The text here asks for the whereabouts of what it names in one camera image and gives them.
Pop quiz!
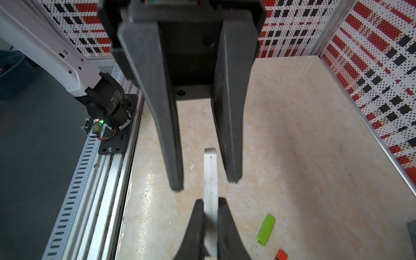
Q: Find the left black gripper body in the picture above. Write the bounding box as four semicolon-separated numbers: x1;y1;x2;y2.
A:
97;1;266;100

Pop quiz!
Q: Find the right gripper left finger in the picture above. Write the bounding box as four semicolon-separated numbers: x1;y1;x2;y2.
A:
174;199;205;260

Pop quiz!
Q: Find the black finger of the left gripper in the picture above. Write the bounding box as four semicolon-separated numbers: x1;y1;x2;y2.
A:
118;22;184;191
211;21;257;183

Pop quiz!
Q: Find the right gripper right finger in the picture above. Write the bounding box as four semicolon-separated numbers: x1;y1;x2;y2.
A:
217;197;251;260

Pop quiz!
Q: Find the green usb drive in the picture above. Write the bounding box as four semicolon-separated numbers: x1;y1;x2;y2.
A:
256;213;276;247

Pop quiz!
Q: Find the red usb drive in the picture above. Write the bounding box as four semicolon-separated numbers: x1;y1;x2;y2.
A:
275;249;288;260

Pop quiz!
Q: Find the white usb drive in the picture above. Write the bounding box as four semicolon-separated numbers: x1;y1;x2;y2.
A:
203;148;219;260

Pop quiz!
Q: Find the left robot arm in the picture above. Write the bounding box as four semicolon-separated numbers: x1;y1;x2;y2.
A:
1;1;266;191

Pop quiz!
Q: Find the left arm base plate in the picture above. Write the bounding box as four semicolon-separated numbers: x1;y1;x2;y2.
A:
98;94;138;155

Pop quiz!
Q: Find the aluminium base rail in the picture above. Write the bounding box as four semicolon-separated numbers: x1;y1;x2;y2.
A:
42;65;144;260

